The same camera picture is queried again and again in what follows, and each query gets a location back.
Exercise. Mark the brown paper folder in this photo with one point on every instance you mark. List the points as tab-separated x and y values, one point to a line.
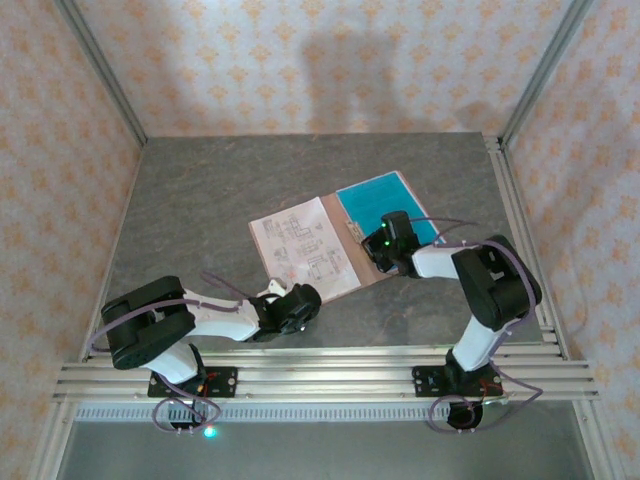
350	250

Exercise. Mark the metal folder fastener clip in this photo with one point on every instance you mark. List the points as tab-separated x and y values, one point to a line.
354	231

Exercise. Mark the blue document sheet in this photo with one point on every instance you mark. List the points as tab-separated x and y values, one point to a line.
380	197

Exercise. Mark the white printed document sheet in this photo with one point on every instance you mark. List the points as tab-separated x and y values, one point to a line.
300	240

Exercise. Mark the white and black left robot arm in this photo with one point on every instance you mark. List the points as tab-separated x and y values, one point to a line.
220	322

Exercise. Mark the aluminium front rail frame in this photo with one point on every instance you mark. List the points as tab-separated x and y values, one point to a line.
325	375

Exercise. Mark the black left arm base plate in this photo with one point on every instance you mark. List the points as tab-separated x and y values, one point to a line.
225	382

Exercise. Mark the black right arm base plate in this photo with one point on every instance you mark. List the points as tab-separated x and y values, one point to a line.
425	382

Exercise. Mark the aluminium side rail frame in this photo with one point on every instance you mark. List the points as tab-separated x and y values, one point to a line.
520	240

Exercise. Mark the aluminium corner post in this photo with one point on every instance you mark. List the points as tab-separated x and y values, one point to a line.
105	75
545	70

